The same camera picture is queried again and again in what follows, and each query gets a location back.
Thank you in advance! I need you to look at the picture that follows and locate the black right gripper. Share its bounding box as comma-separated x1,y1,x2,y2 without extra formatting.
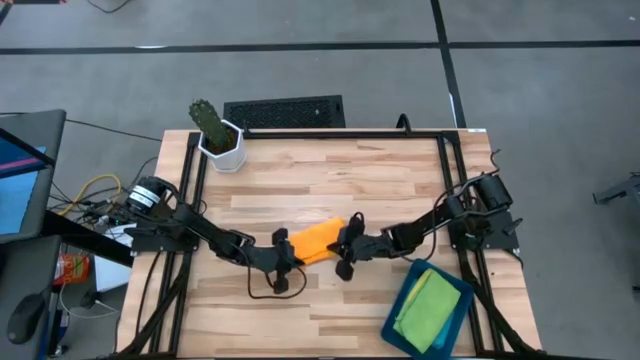
327,212,396,282

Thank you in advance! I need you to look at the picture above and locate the dark grey desk surface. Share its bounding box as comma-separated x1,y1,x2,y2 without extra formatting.
0,234,64,360

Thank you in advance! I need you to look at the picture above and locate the orange microfiber towel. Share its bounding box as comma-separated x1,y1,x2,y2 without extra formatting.
288,216,347,266

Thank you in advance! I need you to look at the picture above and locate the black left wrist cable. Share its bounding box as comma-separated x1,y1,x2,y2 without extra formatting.
239,242,309,301

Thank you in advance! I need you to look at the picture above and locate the white cable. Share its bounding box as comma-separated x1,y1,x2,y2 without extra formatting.
58,279,121,321

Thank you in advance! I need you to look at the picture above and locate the black floor cable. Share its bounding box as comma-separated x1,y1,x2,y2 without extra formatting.
64,118,164,143

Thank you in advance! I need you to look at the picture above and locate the grey monitor with blue screen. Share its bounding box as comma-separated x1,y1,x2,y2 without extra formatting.
0,108,68,246

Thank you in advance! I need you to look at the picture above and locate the black aluminium table frame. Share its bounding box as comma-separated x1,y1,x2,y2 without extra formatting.
117,128,546,360

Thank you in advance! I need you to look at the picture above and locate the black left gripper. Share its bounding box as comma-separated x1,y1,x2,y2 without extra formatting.
252,228,300,295

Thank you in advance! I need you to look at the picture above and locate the white power strip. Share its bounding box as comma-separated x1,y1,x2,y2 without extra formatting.
102,223,136,249

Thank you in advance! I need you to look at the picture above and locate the yellow cable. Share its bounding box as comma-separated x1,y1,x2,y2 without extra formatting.
58,173,123,217

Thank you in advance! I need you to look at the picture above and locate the green microfiber towel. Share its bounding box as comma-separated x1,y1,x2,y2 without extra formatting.
393,268,462,355

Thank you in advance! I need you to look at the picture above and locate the black desk bar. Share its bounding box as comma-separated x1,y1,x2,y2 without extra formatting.
42,208,135,269

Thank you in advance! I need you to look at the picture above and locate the orange snack bag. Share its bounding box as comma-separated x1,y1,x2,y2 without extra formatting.
53,253,91,286

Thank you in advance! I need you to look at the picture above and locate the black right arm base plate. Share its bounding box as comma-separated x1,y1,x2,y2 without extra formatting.
446,209,521,251

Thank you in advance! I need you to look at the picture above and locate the dark blue square tray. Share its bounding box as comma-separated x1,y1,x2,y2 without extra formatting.
379,257,475,360

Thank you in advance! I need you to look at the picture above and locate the black computer mouse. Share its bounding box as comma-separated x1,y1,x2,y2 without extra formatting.
4,292,47,346

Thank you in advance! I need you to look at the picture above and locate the green cactus plant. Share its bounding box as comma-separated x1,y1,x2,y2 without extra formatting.
188,98,239,155

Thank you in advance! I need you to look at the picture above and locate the white box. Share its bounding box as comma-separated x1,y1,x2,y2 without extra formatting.
93,252,134,294

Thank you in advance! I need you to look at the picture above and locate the black perforated grille panel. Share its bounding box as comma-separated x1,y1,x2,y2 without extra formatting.
223,94,346,130

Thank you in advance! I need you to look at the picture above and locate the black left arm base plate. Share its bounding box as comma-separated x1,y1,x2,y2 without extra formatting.
130,213,204,253

